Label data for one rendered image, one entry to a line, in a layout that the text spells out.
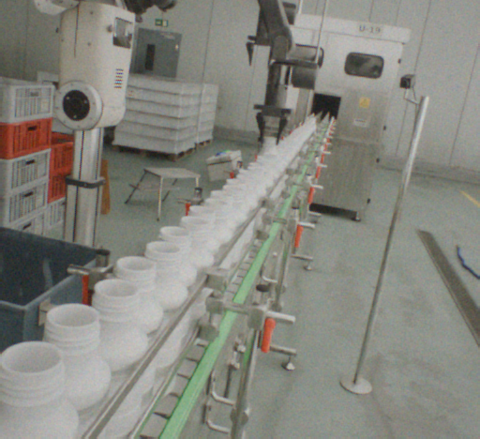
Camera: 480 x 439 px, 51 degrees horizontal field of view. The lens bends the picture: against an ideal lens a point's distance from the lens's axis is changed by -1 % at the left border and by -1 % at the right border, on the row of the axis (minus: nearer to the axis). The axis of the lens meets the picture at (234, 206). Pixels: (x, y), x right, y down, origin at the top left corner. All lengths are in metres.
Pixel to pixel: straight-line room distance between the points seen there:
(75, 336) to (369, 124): 5.44
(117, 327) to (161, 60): 11.51
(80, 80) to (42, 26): 11.57
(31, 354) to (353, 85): 5.46
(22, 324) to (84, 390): 0.51
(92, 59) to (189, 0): 10.24
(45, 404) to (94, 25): 1.42
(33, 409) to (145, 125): 7.48
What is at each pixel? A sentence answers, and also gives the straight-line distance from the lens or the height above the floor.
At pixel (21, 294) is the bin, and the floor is 0.80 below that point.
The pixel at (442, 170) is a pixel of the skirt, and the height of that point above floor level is 0.16.
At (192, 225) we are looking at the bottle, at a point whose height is 1.16.
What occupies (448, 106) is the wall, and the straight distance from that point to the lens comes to 11.42.
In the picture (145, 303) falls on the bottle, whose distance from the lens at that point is 0.48.
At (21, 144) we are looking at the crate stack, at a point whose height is 0.74.
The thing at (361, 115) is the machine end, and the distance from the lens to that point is 5.71.
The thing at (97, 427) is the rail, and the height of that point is 1.11.
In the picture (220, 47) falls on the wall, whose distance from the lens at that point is 11.56.
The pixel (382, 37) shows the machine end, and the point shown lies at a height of 1.97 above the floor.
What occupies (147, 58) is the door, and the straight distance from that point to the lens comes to 11.99.
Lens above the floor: 1.34
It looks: 14 degrees down
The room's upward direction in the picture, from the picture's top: 9 degrees clockwise
